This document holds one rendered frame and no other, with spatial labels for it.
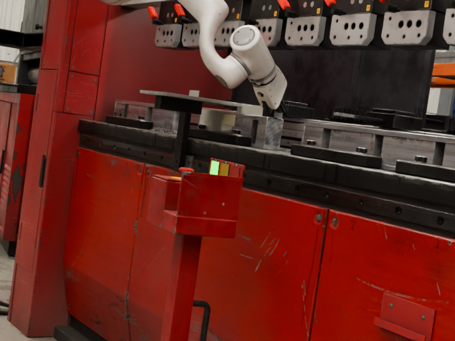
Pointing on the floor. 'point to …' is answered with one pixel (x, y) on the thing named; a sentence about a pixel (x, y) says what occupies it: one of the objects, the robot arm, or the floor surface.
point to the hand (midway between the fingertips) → (279, 106)
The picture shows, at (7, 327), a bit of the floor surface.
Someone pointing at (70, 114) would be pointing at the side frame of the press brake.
